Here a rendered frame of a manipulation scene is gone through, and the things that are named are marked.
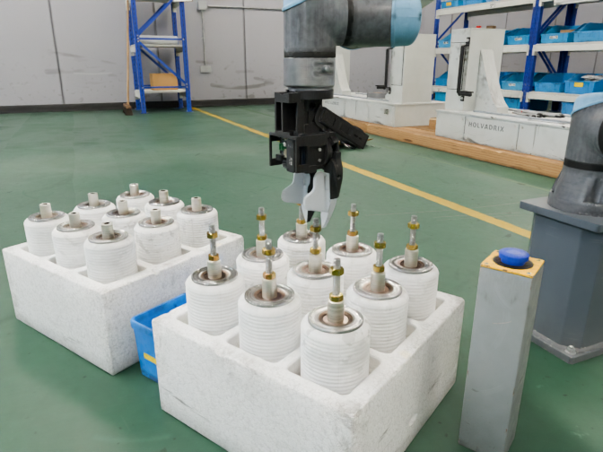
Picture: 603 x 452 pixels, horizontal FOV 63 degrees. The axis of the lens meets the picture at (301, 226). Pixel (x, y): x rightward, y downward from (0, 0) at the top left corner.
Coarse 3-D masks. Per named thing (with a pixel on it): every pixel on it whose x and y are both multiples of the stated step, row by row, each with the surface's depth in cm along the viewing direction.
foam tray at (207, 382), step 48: (192, 336) 76; (432, 336) 77; (192, 384) 78; (240, 384) 70; (288, 384) 65; (384, 384) 65; (432, 384) 82; (240, 432) 73; (288, 432) 67; (336, 432) 61; (384, 432) 68
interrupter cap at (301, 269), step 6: (300, 264) 84; (306, 264) 84; (324, 264) 84; (330, 264) 84; (294, 270) 81; (300, 270) 81; (306, 270) 82; (324, 270) 82; (300, 276) 80; (306, 276) 79; (312, 276) 79; (318, 276) 79; (324, 276) 79; (330, 276) 79
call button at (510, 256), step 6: (504, 252) 69; (510, 252) 69; (516, 252) 69; (522, 252) 69; (504, 258) 68; (510, 258) 67; (516, 258) 67; (522, 258) 67; (528, 258) 68; (510, 264) 68; (516, 264) 68; (522, 264) 68
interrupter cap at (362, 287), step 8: (360, 280) 78; (368, 280) 78; (392, 280) 78; (360, 288) 75; (368, 288) 76; (392, 288) 75; (400, 288) 75; (368, 296) 72; (376, 296) 73; (384, 296) 73; (392, 296) 72
